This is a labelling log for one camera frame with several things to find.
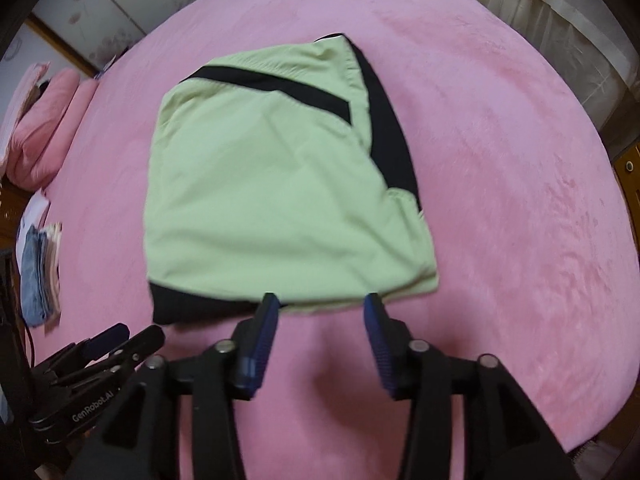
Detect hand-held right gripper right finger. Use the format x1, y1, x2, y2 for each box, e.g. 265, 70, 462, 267
363, 292, 581, 480

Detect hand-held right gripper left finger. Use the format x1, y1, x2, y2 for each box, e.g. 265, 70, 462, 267
80, 292, 281, 480

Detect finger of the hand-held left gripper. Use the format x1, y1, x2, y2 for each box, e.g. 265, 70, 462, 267
52, 325, 167, 388
42, 322, 131, 376

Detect green and black hooded jacket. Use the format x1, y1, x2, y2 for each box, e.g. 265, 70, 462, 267
142, 32, 441, 326

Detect folded cream clothes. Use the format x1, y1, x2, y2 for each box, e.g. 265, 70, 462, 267
40, 222, 63, 336

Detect folded blue jeans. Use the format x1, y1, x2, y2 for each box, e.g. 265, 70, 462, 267
20, 225, 51, 328

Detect white printed pillow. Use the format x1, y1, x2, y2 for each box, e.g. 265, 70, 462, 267
20, 192, 52, 233

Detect dark wooden headboard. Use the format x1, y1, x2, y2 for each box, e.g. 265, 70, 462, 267
0, 170, 31, 256

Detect pink bed blanket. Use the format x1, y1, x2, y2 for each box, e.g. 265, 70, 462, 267
37, 0, 636, 480

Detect pink pillows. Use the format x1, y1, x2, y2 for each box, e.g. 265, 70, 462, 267
2, 67, 101, 192

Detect pink pillow with lace trim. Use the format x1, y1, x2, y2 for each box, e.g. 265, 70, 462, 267
0, 60, 53, 171

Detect yellow wooden cabinet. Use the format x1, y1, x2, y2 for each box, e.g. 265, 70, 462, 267
600, 125, 640, 221

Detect floral sliding-door wardrobe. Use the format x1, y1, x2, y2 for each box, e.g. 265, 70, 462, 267
27, 0, 236, 81

